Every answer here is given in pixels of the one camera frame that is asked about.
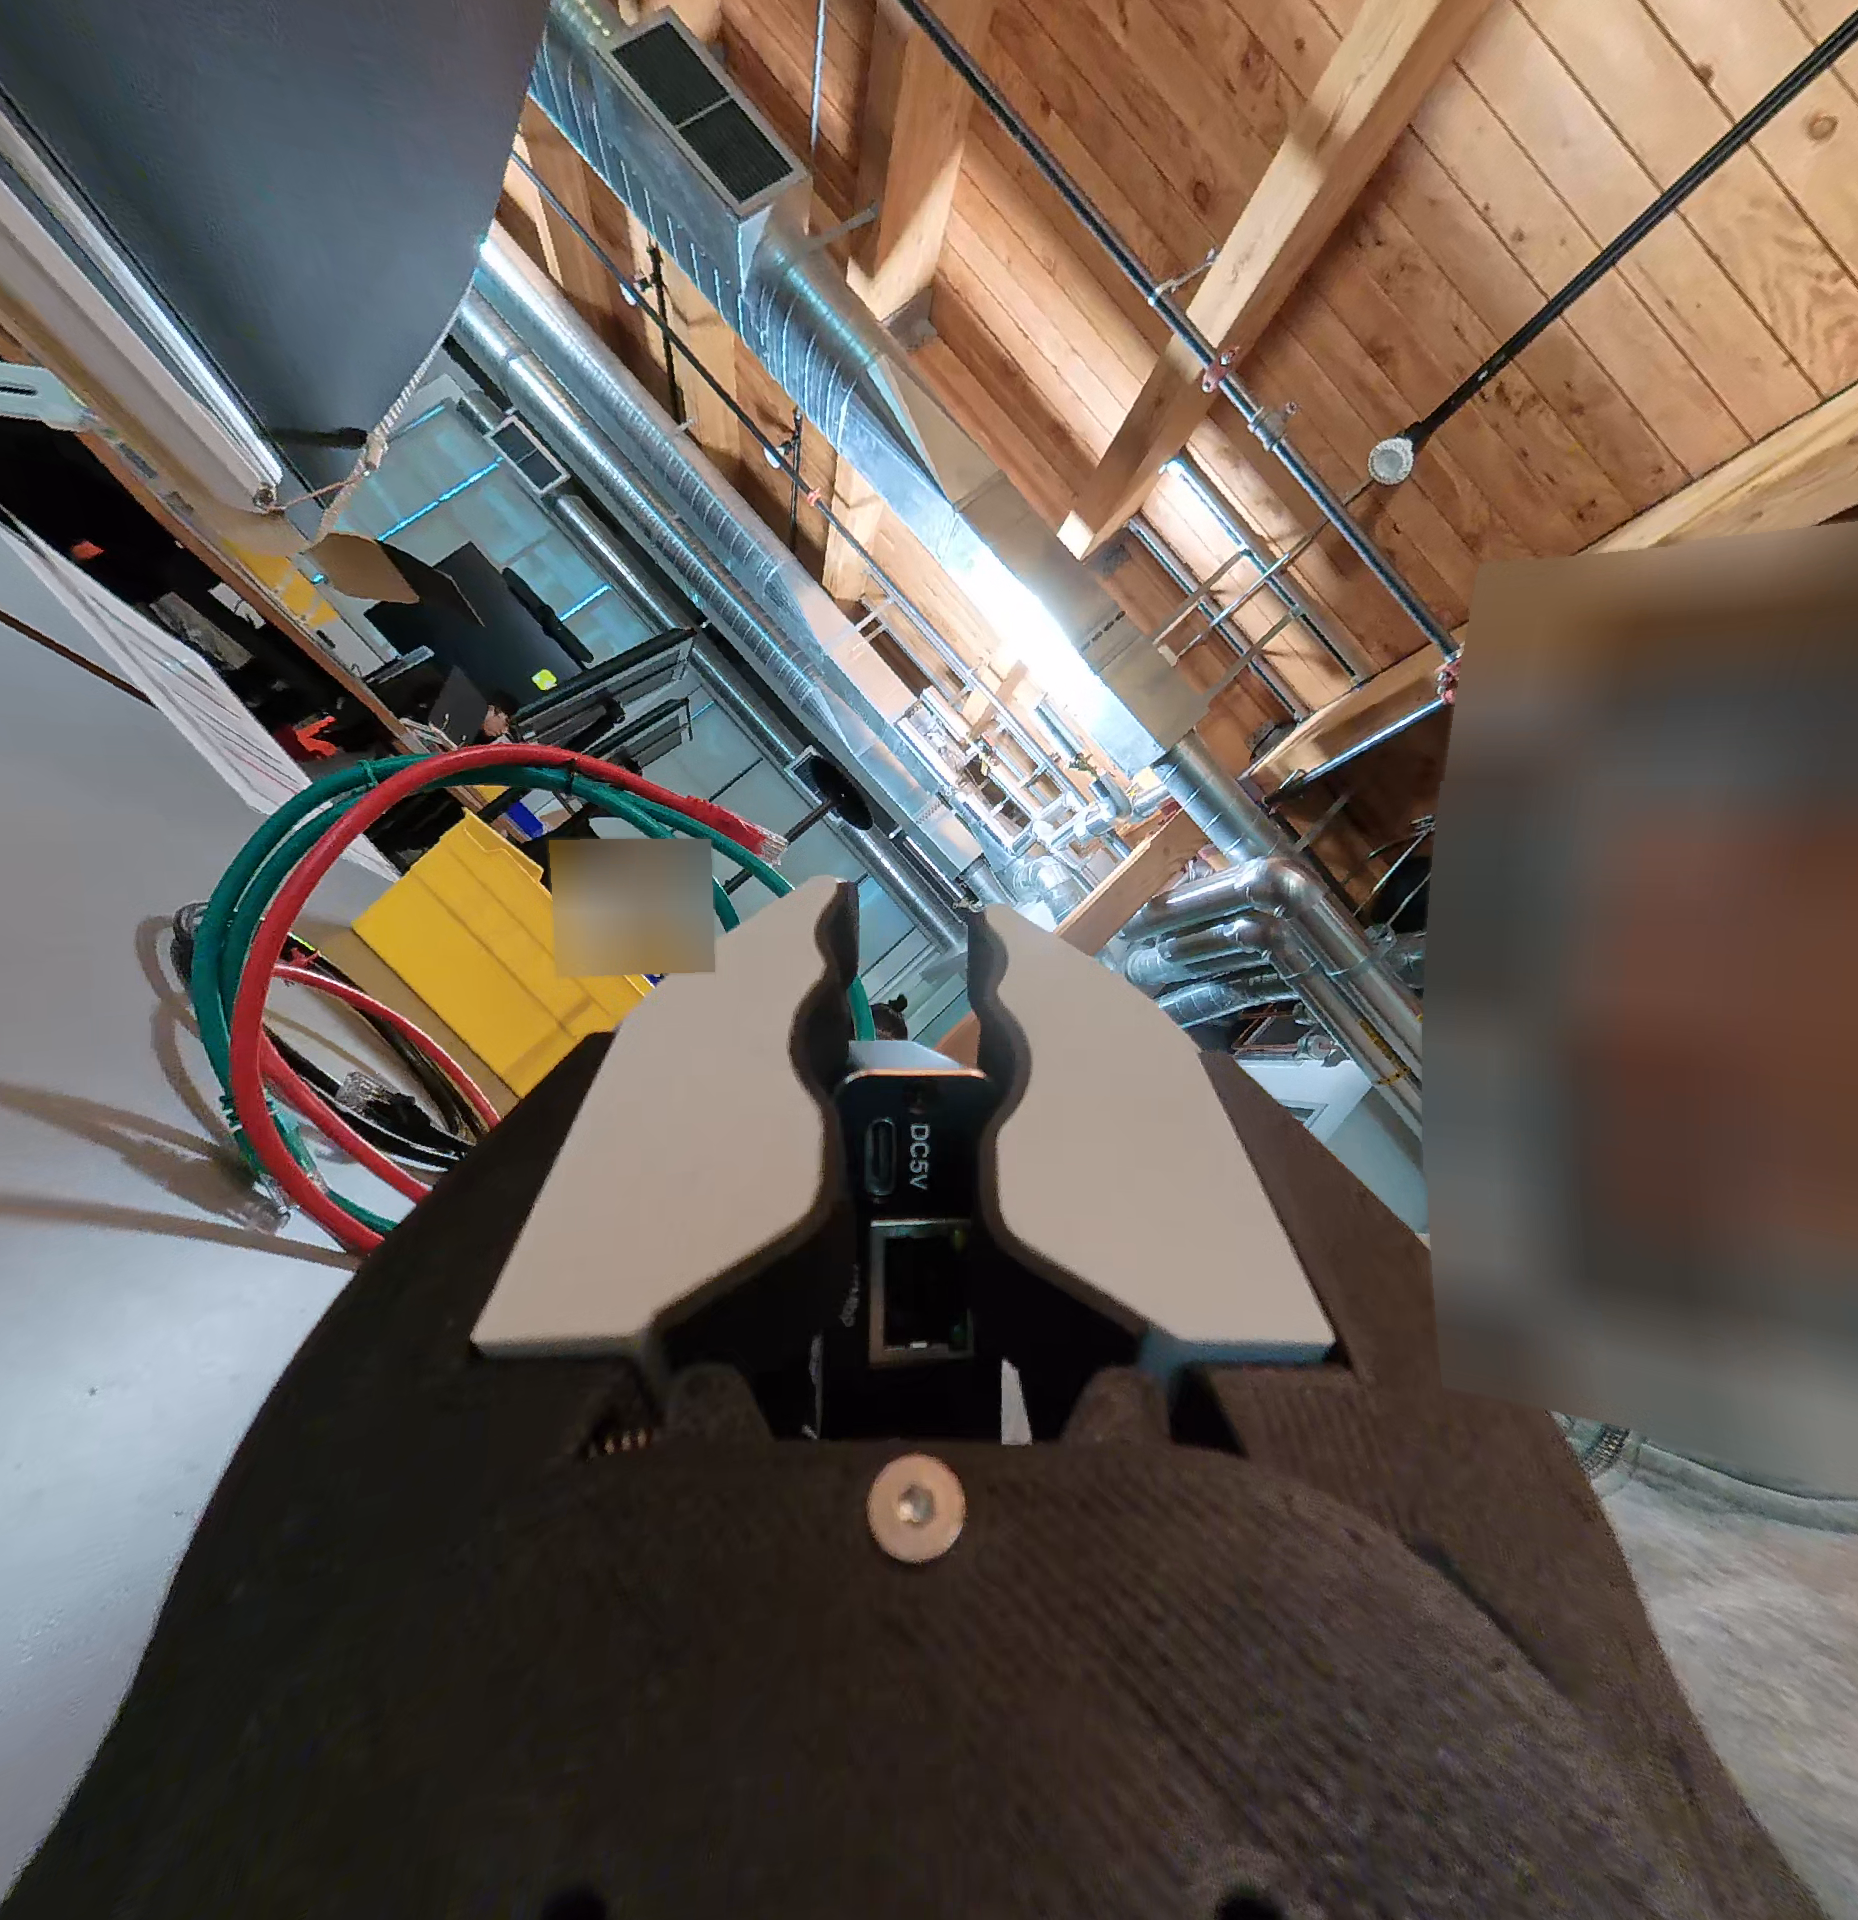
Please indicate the white metal stand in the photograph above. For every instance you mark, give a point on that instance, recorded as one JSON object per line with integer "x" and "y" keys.
{"x": 117, "y": 347}

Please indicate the small yellow bin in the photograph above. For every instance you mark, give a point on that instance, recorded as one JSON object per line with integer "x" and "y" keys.
{"x": 293, "y": 584}

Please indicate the white paper sheet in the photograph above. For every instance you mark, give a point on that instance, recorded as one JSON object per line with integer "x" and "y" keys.
{"x": 161, "y": 677}

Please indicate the black disc on rod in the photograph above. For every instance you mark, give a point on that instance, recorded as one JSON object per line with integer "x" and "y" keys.
{"x": 844, "y": 799}

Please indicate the cardboard box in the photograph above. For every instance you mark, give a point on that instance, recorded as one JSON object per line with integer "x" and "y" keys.
{"x": 359, "y": 569}

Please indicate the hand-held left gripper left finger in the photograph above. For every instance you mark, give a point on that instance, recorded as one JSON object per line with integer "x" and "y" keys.
{"x": 656, "y": 1189}

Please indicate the cluster of silver duct pipes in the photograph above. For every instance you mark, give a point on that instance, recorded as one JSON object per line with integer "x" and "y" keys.
{"x": 807, "y": 298}

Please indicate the wooden ceiling beam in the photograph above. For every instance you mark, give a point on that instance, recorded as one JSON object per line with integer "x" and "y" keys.
{"x": 1130, "y": 886}

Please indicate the black panel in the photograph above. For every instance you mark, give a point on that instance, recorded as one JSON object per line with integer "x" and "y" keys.
{"x": 269, "y": 180}

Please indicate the yellow plastic bin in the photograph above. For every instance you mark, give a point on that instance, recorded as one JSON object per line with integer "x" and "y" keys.
{"x": 475, "y": 946}

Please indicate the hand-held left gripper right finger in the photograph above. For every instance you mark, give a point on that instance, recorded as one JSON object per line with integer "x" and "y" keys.
{"x": 1159, "y": 1189}

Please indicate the black network splitter box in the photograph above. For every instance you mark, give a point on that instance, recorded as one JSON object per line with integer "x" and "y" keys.
{"x": 912, "y": 1198}

